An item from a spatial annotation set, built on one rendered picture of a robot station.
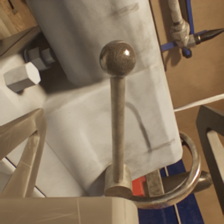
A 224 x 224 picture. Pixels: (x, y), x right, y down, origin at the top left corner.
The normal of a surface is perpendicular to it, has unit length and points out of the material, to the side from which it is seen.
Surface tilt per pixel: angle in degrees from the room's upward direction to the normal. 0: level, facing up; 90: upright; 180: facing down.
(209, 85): 90
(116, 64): 93
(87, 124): 70
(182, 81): 90
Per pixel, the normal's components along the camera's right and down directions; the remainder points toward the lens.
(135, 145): 0.23, 0.51
